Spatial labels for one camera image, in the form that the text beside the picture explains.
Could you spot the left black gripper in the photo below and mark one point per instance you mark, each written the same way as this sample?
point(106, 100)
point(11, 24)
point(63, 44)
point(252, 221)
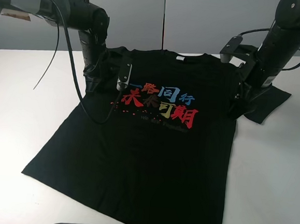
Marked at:
point(95, 54)

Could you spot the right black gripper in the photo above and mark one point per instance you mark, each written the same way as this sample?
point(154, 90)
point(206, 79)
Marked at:
point(260, 69)

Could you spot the black printed t-shirt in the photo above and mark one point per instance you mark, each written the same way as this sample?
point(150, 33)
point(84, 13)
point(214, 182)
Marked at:
point(156, 154)

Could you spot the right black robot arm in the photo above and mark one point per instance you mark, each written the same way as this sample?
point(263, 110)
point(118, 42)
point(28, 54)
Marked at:
point(256, 97)

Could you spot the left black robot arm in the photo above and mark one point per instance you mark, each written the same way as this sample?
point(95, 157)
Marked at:
point(89, 20)

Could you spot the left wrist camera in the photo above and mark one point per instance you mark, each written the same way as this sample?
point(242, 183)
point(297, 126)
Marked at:
point(124, 73)

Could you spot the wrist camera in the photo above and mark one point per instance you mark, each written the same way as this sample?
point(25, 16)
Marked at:
point(124, 73)
point(234, 48)

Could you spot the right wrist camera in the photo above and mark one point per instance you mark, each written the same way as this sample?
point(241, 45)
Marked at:
point(234, 48)

